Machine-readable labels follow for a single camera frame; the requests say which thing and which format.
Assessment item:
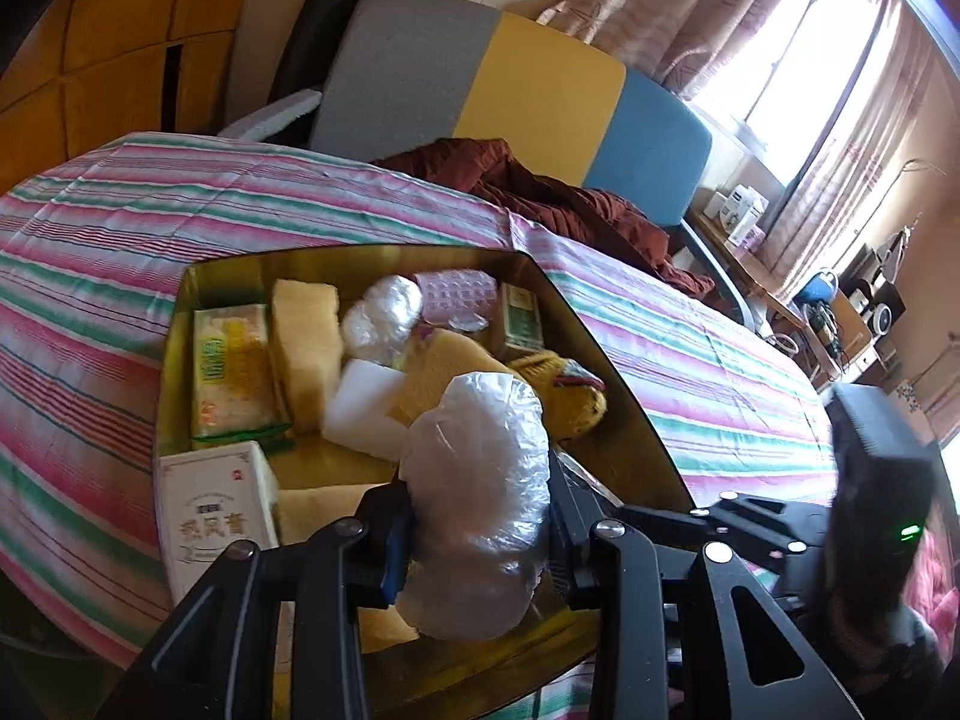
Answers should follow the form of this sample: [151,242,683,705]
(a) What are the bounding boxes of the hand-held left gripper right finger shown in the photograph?
[550,461,863,720]

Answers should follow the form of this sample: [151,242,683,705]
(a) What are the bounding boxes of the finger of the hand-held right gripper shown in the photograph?
[708,490,830,542]
[616,503,812,579]

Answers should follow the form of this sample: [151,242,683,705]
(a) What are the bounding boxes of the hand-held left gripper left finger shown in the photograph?
[97,481,413,720]

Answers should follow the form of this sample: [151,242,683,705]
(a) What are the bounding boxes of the white plastic-wrapped bundle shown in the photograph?
[396,371,554,642]
[341,275,425,368]

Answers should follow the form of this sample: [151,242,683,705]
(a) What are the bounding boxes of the gold metal tin box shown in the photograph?
[154,244,695,695]

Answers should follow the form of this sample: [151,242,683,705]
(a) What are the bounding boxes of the white foam block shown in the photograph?
[322,360,421,460]

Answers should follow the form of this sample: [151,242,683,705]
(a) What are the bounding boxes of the yellow knitted item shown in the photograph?
[510,351,608,442]

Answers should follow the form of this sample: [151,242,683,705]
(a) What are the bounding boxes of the white carton box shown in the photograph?
[157,441,282,601]

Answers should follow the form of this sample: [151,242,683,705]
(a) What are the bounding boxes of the yellow sponge block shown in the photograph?
[390,330,518,428]
[270,279,346,432]

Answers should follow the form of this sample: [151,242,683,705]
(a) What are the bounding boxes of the green yellow snack packet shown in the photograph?
[191,304,293,452]

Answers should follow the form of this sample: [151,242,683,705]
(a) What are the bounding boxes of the small green box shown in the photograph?
[499,283,545,361]

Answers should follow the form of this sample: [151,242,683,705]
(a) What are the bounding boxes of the pink hair roller pack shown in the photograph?
[416,270,500,327]

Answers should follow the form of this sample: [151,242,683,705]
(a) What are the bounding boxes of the pink quilt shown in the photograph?
[904,525,960,616]

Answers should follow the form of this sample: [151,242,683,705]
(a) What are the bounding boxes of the white box with black print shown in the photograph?
[892,379,935,421]

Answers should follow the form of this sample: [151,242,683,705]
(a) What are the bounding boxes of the brown cardboard box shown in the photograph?
[829,292,880,368]

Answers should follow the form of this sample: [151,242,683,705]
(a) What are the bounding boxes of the white round-faced speaker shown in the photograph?
[862,300,902,335]

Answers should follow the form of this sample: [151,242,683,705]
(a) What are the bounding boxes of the blue round object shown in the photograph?
[795,270,838,309]

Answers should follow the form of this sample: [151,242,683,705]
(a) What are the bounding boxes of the wooden side table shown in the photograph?
[686,210,878,368]

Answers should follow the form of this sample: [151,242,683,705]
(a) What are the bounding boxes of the tall white carton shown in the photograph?
[731,186,770,245]

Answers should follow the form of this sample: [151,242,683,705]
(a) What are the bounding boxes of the patterned pink curtain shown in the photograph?
[757,0,923,293]

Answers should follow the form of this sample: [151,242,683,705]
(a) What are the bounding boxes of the maroon padded jacket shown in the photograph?
[375,139,721,308]

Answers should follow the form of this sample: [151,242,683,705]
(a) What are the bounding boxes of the striped tablecloth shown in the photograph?
[0,131,841,720]

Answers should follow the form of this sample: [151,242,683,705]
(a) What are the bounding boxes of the window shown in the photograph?
[690,0,901,188]

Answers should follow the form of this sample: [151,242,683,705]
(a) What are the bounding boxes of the grey yellow blue chair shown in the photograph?
[217,0,766,331]

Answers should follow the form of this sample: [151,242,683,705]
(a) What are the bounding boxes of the patterned beige curtain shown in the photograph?
[536,0,833,102]

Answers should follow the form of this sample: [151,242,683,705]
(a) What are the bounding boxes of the black rolled mat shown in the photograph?
[266,0,376,128]

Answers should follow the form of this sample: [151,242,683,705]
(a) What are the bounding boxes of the wooden wardrobe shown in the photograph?
[0,0,260,196]

